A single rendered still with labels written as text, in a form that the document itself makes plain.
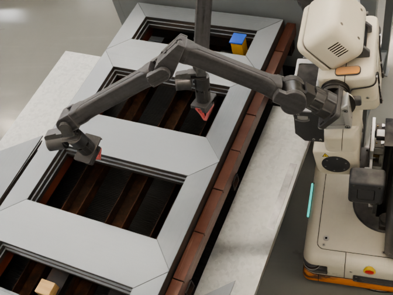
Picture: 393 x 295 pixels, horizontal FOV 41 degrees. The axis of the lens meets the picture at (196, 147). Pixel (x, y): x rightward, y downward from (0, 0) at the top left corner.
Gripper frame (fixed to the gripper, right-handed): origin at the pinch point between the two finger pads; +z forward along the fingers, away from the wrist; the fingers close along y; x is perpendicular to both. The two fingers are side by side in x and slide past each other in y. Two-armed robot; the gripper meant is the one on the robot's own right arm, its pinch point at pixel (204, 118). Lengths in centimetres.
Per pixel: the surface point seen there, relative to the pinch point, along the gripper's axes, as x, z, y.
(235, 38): -3.4, -12.6, -41.4
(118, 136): -30.7, 4.7, 16.5
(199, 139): 2.0, 2.3, 9.7
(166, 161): -6.3, 5.8, 22.1
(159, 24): -46, -9, -49
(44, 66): -176, 68, -97
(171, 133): -10.2, 2.7, 9.9
